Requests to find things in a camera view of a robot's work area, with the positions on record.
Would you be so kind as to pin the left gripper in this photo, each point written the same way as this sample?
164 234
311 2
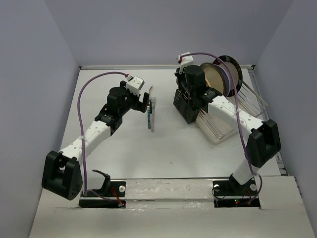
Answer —
138 105

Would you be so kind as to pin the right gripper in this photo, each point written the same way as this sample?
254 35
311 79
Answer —
180 77

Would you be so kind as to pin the silver fork pink handle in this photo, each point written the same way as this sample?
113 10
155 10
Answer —
153 106

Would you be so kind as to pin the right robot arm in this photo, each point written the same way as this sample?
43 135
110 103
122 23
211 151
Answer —
261 138

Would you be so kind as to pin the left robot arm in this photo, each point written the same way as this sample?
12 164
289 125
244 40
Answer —
65 171

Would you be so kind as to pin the black utensil caddy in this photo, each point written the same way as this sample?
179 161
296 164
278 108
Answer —
186 108

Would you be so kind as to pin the brown rimmed beige plate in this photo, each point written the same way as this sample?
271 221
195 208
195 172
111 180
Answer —
213 76

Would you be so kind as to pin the purple plate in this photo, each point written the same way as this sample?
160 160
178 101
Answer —
227 81

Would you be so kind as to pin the clear drain tray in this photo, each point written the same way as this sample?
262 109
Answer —
216 130

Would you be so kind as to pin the black patterned plate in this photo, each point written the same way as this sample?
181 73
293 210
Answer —
236 72

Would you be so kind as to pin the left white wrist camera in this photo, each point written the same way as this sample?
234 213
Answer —
134 84

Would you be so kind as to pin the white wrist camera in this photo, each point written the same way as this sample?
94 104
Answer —
184 61
134 84

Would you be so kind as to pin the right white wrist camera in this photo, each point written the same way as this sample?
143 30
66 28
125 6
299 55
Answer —
184 61

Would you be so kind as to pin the wire dish rack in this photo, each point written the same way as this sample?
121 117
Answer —
251 102

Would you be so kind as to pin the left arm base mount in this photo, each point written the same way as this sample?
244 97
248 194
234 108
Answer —
111 194

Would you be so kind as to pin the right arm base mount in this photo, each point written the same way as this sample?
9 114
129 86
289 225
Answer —
242 196

